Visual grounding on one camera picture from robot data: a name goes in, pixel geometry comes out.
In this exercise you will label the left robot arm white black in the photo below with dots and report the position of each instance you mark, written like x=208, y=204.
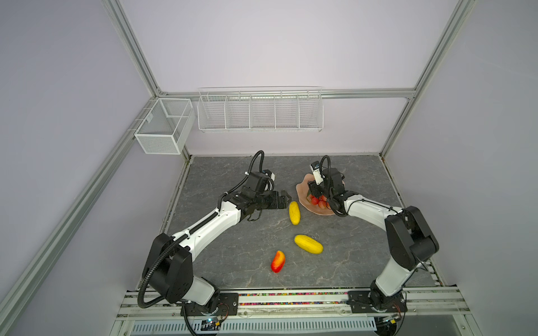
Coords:
x=168, y=272

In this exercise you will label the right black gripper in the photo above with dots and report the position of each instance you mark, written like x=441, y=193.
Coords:
x=314, y=189

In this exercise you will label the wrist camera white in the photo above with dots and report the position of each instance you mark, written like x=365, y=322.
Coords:
x=270, y=174
x=316, y=172

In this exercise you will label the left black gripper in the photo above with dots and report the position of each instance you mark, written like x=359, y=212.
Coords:
x=275, y=204

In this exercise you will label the red yellow fake mango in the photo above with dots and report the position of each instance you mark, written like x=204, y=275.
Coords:
x=278, y=262

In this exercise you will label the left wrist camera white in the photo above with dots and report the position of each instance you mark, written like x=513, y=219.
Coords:
x=270, y=174

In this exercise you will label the white vent grille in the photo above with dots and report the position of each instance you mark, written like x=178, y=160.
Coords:
x=259, y=326

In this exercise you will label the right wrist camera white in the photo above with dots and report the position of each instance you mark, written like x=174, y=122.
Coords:
x=316, y=172

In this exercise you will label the red fake grape bunch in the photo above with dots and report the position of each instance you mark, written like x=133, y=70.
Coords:
x=319, y=202

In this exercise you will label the aluminium cage frame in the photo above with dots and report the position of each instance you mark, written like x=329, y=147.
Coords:
x=25, y=288

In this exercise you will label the peach faceted fruit bowl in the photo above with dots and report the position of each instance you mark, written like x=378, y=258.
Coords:
x=302, y=192

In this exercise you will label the yellow fake fruit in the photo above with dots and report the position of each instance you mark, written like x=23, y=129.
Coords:
x=308, y=244
x=294, y=213

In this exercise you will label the long white wire basket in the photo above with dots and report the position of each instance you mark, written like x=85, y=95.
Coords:
x=261, y=109

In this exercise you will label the aluminium front mounting rail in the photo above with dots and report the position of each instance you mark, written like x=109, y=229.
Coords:
x=329, y=302

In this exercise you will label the small white mesh basket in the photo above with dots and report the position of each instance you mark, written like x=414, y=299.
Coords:
x=166, y=127

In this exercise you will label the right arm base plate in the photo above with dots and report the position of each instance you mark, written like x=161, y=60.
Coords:
x=367, y=301

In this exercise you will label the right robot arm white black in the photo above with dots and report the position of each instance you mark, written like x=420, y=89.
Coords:
x=411, y=241

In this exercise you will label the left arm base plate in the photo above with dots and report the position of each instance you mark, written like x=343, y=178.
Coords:
x=223, y=304

